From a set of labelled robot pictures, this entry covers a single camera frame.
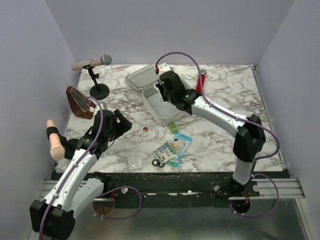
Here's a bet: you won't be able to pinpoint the clear plastic zip bag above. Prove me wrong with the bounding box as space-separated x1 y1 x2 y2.
127 151 143 171

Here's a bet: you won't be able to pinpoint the red glitter microphone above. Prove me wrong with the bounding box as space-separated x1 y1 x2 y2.
196 69 207 93

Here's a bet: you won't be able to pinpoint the black mounting base rail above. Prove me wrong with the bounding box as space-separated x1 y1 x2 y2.
85 172 260 209

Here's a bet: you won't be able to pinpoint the black scissors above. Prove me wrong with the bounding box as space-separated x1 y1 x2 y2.
151 159 165 168

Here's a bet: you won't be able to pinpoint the grey medicine kit box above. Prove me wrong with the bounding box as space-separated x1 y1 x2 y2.
125 63 187 126

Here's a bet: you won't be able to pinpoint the blue cotton swab bag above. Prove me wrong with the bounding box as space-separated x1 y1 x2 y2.
167 132 193 167

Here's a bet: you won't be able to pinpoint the black microphone stand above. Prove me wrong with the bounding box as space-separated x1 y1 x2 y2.
83 65 110 100

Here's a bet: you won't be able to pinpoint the pink toy microphone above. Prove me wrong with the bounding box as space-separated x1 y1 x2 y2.
46 119 65 161

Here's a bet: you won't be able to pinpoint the green small medicine box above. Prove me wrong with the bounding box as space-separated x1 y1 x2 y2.
167 122 179 134

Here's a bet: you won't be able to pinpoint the black round stand base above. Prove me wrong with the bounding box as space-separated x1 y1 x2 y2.
59 135 79 160

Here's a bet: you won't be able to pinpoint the brown metronome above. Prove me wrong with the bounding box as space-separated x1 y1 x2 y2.
65 86 97 120

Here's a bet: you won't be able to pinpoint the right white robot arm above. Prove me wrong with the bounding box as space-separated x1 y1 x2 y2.
156 70 266 196

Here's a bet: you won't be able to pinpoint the band-aid box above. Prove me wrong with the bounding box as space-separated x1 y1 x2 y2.
153 141 179 164

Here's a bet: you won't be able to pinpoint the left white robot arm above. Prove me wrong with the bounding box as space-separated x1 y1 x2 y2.
29 109 132 240

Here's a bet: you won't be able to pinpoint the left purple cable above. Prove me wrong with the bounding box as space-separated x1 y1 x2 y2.
37 96 105 240

